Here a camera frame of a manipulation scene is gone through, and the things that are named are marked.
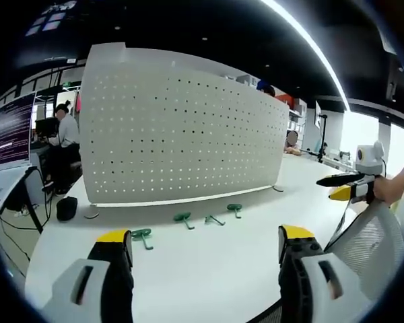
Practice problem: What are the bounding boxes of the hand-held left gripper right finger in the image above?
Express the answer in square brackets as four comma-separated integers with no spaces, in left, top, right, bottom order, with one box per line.
[277,224,366,323]

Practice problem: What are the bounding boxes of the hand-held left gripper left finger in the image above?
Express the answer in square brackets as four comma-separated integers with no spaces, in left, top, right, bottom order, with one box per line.
[42,228,135,323]

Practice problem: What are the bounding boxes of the green hook assembly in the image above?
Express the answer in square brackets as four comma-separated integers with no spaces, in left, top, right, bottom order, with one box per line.
[226,203,244,220]
[131,228,155,251]
[204,215,227,227]
[173,212,196,231]

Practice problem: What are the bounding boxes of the white perforated mounting plate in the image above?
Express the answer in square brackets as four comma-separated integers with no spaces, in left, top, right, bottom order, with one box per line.
[79,42,290,208]

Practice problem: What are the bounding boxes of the person's right hand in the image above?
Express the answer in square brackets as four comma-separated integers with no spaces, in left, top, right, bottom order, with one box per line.
[372,174,404,205]

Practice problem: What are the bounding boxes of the white mesh office chair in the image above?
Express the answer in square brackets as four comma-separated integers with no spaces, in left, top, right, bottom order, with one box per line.
[324,201,404,301]

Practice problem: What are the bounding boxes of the white storage shelves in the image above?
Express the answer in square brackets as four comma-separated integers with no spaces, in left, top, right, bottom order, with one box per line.
[287,96,309,151]

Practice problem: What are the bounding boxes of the black pouch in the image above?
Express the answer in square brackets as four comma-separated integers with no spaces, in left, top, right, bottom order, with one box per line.
[55,196,79,222]

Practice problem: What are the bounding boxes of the black laptop stand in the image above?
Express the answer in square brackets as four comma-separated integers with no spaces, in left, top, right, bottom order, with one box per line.
[22,167,54,235]

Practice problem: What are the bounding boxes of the ceiling light strip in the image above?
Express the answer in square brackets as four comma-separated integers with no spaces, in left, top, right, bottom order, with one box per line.
[259,0,351,112]

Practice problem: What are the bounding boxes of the open laptop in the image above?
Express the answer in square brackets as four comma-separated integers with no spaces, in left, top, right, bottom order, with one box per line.
[0,93,37,213]

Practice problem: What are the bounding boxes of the dark desktop monitor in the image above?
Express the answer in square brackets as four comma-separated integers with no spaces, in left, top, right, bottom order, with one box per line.
[34,118,61,143]

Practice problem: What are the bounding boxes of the black camera arm stand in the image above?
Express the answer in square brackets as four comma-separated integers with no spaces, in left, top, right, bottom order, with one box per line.
[298,114,329,164]

